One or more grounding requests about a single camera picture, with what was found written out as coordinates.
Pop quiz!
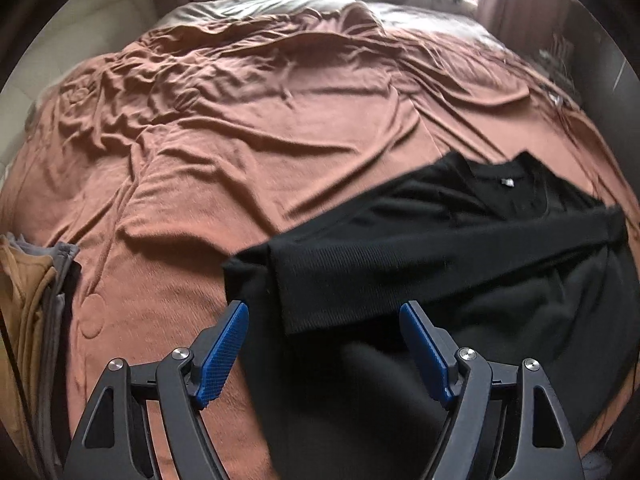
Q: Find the brown blanket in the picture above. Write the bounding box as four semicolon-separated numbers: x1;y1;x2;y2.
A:
0;2;640;480

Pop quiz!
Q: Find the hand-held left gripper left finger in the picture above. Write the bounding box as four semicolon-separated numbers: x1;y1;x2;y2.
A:
62;300;250;480

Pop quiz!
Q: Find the beige duvet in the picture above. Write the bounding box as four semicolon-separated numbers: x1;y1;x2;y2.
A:
160;0;496;43

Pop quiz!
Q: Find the cream padded headboard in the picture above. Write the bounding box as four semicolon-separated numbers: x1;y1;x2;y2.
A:
0;0;156;181

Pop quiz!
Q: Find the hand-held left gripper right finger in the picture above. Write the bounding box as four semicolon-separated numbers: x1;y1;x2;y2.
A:
399;301;586;480

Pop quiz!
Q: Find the grey folded garment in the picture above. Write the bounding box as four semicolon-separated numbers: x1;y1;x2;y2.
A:
10;241;81;466

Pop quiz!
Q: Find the mustard folded garment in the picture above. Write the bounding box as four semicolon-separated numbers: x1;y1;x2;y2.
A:
0;240;58;461

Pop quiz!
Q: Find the black sweatshirt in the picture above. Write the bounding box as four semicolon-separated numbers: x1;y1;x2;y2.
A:
222;151;640;480

